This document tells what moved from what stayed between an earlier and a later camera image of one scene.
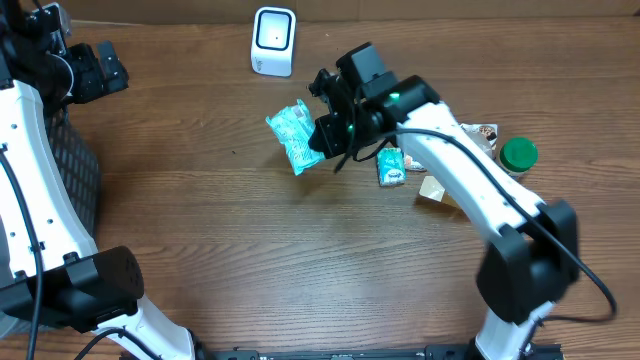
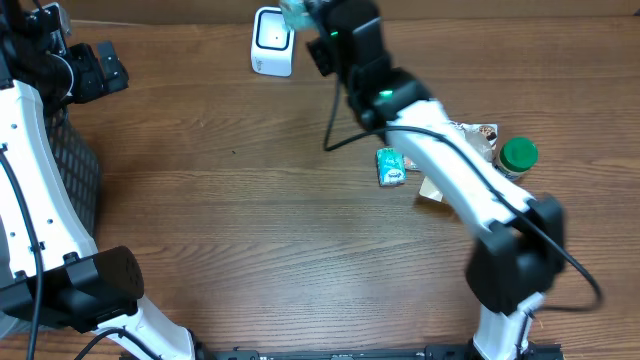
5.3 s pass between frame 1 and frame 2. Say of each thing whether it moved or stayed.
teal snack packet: moved
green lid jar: stayed
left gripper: stayed
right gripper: moved
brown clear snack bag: stayed
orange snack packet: stayed
